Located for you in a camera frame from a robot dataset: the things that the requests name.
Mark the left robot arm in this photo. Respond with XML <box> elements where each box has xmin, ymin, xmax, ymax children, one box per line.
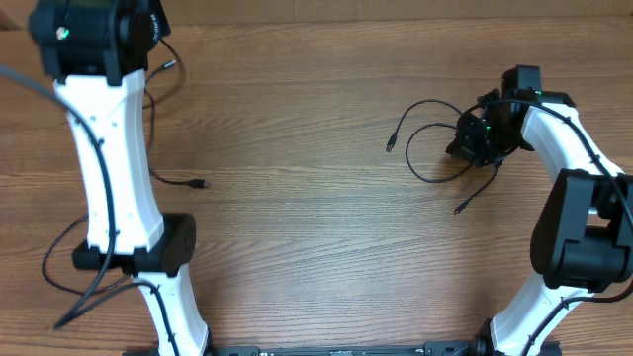
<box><xmin>29</xmin><ymin>1</ymin><xmax>212</xmax><ymax>355</ymax></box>

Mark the black short USB cable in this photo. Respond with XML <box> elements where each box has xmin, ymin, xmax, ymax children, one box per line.
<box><xmin>41</xmin><ymin>167</ymin><xmax>213</xmax><ymax>297</ymax></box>

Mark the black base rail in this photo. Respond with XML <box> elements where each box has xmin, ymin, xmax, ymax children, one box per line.
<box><xmin>203</xmin><ymin>339</ymin><xmax>500</xmax><ymax>356</ymax></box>

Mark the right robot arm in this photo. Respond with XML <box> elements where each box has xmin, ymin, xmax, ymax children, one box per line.
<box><xmin>446</xmin><ymin>65</ymin><xmax>632</xmax><ymax>355</ymax></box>

